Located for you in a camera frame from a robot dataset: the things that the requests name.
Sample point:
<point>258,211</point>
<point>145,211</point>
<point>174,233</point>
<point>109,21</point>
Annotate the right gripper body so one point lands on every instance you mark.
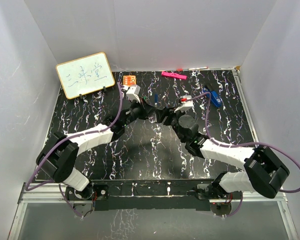
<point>174,117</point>

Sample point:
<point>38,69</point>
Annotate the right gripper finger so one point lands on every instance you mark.
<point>161,113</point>
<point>163,120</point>

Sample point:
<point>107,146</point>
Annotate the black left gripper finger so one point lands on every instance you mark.
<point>149,109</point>
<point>151,117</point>

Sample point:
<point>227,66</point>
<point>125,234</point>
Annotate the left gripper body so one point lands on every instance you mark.
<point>138,111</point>

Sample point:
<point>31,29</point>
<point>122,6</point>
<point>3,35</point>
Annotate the white pen blue end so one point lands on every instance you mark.
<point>156,100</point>

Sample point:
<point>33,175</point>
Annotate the white pen red end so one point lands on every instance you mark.
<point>193,69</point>

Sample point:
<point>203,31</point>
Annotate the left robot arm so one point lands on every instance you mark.
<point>60,165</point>

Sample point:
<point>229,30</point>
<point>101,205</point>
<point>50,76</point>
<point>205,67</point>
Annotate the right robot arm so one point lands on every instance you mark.
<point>261,170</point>

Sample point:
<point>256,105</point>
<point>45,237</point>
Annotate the orange card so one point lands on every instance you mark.
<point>129,80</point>

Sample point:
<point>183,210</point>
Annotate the pink plastic clip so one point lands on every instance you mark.
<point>173,75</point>

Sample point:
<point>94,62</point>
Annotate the blue stapler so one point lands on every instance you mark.
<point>215,98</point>

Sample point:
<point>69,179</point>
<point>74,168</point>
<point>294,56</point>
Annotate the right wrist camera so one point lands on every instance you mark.
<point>186,103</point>

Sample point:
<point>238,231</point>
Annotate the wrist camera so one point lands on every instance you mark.
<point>186,103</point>
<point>132,92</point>

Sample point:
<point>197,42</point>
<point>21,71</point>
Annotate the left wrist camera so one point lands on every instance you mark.
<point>132,92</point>

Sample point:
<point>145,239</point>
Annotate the small whiteboard wooden frame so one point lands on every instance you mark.
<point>85,75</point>

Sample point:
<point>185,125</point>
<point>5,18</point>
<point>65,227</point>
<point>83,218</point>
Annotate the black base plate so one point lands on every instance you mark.
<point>150,194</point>

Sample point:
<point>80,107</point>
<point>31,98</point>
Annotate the aluminium rail frame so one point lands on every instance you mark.
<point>148,173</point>

